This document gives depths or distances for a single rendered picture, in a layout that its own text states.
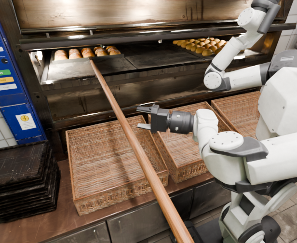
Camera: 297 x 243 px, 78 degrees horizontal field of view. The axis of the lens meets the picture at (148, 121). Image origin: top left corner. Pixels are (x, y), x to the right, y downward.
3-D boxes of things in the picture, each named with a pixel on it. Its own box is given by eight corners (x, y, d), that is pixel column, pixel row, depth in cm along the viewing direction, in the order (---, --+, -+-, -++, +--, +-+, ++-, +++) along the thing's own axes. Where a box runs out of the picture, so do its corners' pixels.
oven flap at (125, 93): (54, 122, 118) (45, 91, 113) (258, 83, 174) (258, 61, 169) (53, 124, 114) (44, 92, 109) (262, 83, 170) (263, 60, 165)
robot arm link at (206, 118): (192, 128, 74) (195, 144, 62) (195, 107, 71) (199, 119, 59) (209, 130, 74) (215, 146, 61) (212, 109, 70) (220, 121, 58)
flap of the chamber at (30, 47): (21, 50, 81) (30, 50, 98) (295, 29, 136) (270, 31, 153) (20, 44, 80) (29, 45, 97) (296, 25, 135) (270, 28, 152)
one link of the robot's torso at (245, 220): (235, 211, 108) (267, 152, 84) (260, 241, 95) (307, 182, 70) (214, 220, 103) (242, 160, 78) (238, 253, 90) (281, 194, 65)
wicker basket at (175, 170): (146, 141, 156) (146, 113, 140) (201, 126, 174) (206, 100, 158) (174, 185, 119) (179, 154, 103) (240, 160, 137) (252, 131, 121)
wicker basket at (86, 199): (73, 159, 138) (63, 129, 123) (142, 141, 155) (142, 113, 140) (78, 218, 101) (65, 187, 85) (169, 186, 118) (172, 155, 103)
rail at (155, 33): (20, 44, 80) (20, 44, 81) (296, 25, 135) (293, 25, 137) (18, 39, 79) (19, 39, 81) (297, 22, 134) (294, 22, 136)
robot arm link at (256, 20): (261, 6, 76) (246, 34, 80) (247, -7, 70) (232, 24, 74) (289, 6, 67) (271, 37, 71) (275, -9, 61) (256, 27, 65)
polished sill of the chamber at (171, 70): (43, 87, 111) (40, 81, 109) (260, 57, 167) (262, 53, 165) (42, 91, 106) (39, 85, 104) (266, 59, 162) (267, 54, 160)
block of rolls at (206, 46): (171, 43, 200) (171, 37, 197) (207, 40, 215) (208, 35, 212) (205, 57, 154) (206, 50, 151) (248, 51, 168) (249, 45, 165)
